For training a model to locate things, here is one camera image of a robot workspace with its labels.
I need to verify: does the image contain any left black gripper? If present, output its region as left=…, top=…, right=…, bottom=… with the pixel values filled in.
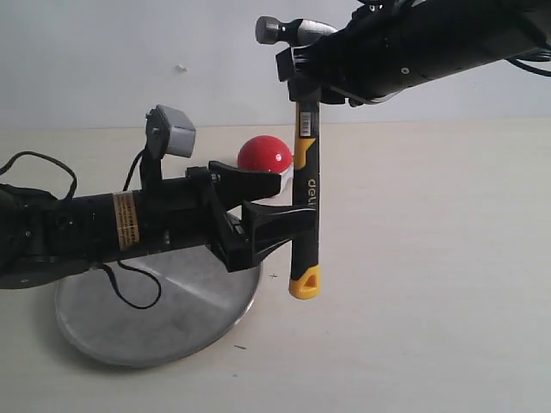
left=112, top=161, right=317, bottom=272

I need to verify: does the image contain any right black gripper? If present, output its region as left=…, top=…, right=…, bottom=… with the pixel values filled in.
left=287, top=8, right=430, bottom=106

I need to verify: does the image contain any black yellow claw hammer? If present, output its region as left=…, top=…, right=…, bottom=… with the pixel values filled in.
left=255, top=16, right=336, bottom=300

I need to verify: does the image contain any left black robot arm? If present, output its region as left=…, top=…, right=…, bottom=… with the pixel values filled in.
left=1, top=162, right=317, bottom=289

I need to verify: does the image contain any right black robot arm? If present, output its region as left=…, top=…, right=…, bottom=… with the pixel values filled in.
left=275, top=0, right=550, bottom=106

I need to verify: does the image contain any red dome push button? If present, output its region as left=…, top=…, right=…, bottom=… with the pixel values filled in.
left=237, top=134, right=294, bottom=198

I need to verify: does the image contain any round steel plate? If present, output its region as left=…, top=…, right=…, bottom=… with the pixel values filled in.
left=54, top=246, right=262, bottom=368

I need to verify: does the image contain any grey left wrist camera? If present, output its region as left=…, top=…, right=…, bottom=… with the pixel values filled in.
left=145, top=104, right=196, bottom=159

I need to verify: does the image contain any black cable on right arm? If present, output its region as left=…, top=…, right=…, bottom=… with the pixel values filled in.
left=507, top=49, right=551, bottom=78

